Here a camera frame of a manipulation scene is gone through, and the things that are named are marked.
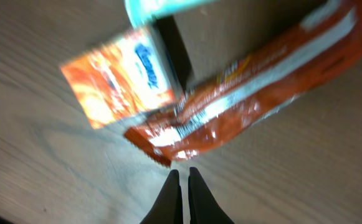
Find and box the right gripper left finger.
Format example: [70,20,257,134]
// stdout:
[141,169,183,224]

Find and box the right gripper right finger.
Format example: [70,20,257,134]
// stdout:
[188,167,234,224]

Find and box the red Top snack bar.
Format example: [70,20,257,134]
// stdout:
[124,1,362,167]

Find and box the small orange carton box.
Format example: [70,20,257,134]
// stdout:
[60,16,191,129]

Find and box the light blue wipes pack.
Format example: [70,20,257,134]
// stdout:
[124,0,214,28]

